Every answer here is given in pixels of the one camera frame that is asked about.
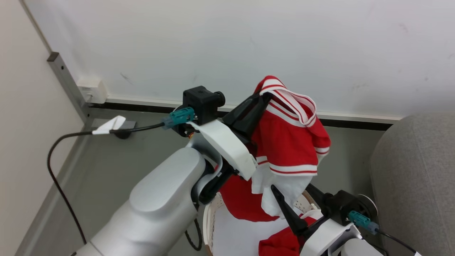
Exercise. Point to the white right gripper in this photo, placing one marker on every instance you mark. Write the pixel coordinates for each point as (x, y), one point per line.
(327, 238)

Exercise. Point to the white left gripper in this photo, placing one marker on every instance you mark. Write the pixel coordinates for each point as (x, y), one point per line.
(227, 145)

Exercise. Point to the red white striped garment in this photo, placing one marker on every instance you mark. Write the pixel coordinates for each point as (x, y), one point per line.
(288, 142)

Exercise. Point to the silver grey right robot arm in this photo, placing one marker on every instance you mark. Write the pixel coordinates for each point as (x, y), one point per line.
(359, 249)

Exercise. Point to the red crumpled clothing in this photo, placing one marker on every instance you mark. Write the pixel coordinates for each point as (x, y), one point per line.
(279, 245)

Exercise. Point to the plain red clothing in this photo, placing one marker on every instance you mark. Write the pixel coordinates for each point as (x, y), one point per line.
(241, 202)

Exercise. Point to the white clothing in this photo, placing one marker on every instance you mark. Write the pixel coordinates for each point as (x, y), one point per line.
(238, 234)

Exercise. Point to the white perforated laundry basket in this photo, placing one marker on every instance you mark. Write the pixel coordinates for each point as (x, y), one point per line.
(208, 220)

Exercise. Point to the grey fabric sofa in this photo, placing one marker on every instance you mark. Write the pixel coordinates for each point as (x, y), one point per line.
(416, 185)

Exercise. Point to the dark grey floor stopper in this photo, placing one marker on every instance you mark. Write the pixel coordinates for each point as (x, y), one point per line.
(124, 132)

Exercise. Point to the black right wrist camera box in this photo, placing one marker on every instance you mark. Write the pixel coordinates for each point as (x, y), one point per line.
(346, 204)

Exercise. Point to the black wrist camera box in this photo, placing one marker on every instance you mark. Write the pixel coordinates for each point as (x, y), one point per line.
(346, 204)
(201, 103)

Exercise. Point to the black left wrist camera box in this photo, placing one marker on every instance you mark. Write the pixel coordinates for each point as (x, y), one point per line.
(201, 103)

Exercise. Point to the white wall socket box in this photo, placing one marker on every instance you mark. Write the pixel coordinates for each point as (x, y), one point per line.
(92, 90)

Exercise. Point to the grey metal frame rail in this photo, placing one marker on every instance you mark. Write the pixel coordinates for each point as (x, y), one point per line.
(67, 83)

